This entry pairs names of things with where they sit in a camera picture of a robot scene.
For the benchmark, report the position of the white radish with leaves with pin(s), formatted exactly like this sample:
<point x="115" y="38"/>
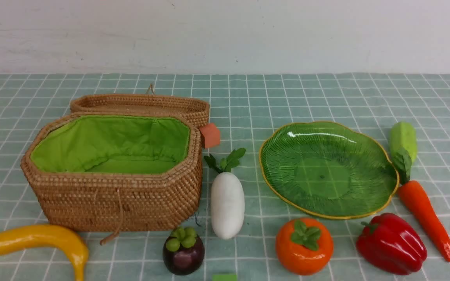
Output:
<point x="227" y="195"/>

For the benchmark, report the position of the purple mangosteen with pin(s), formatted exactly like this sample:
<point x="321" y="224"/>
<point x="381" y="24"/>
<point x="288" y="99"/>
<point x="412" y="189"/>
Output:
<point x="183" y="252"/>

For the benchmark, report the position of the orange persimmon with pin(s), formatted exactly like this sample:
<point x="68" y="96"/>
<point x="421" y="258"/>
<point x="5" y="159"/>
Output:
<point x="304" y="246"/>

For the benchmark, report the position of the green cucumber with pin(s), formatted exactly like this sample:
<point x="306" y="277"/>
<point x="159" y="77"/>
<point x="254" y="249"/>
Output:
<point x="403" y="136"/>

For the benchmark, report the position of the orange carrot with leaves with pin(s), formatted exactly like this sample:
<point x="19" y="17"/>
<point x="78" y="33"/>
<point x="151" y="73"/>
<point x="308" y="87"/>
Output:
<point x="414" y="197"/>

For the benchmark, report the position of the red bell pepper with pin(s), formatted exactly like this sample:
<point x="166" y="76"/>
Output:
<point x="390" y="243"/>

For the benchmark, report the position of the yellow banana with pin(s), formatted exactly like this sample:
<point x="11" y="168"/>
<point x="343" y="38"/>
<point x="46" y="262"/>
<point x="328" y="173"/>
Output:
<point x="47" y="235"/>

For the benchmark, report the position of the orange foam cube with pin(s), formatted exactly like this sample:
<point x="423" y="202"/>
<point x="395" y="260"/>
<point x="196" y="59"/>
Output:
<point x="210" y="135"/>

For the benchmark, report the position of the woven wicker basket lid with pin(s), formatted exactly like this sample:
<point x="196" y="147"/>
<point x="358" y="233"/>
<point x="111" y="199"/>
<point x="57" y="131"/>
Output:
<point x="194" y="110"/>

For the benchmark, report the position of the green leaf-shaped glass plate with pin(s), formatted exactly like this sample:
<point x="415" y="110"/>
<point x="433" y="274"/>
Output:
<point x="327" y="170"/>

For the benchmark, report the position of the woven wicker basket green lining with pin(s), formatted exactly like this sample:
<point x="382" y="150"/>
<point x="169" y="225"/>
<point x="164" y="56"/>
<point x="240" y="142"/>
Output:
<point x="102" y="171"/>

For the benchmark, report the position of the green foam block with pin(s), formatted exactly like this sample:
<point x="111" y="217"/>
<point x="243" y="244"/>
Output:
<point x="224" y="277"/>

